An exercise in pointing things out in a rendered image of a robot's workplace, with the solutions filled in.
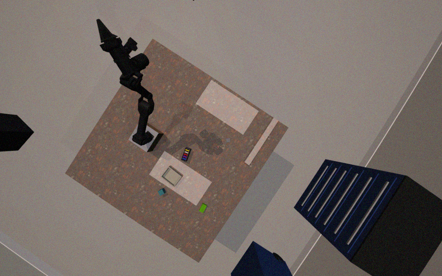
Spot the small green block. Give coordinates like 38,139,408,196
199,203,207,213

